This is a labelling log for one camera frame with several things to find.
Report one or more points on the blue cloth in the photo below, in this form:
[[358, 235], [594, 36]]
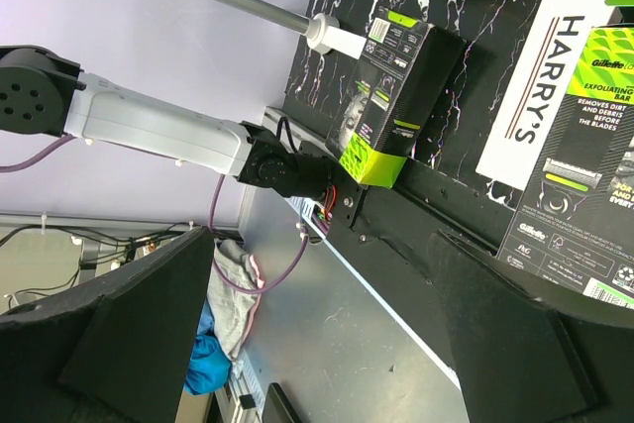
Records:
[[209, 368]]

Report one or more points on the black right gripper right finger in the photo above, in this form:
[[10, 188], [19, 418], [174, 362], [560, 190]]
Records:
[[526, 349]]

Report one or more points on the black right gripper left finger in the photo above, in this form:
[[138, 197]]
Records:
[[115, 348]]

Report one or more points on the green black Gillette box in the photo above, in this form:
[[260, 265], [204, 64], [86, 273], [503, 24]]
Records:
[[404, 66], [574, 223]]

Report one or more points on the white Harry's box lettered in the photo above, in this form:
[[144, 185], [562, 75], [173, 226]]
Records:
[[538, 85]]

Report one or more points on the grey pink cloth pile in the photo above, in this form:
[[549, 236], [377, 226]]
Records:
[[233, 271]]

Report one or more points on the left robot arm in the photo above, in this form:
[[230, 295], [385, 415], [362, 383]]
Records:
[[43, 93]]

